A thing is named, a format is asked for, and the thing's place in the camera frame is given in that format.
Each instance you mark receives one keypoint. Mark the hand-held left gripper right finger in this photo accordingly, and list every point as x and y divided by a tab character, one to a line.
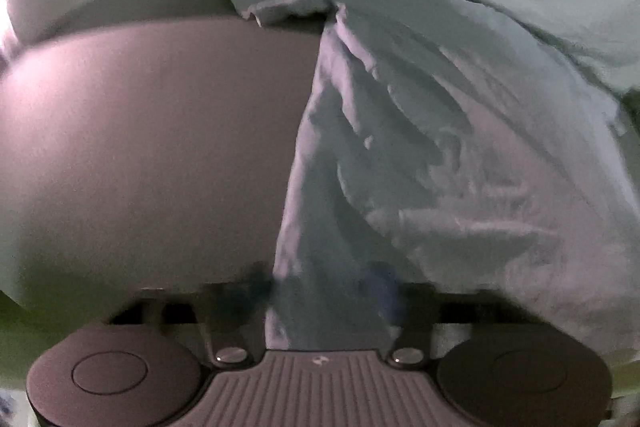
382	292

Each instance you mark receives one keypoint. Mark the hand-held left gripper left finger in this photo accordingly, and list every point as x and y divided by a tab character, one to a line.
257	289

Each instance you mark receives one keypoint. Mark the light blue t-shirt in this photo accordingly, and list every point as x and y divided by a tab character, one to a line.
400	132

